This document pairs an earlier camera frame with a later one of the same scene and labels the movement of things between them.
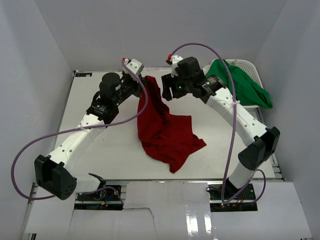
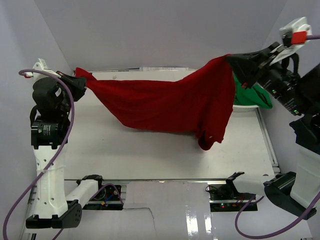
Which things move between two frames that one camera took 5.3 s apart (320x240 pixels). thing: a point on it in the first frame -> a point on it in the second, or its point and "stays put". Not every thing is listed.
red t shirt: x=168 y=136 -> x=199 y=103
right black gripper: x=167 y=86 -> x=261 y=64
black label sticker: x=83 y=74 stays put
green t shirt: x=247 y=91 stays put
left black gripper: x=136 y=87 -> x=69 y=84
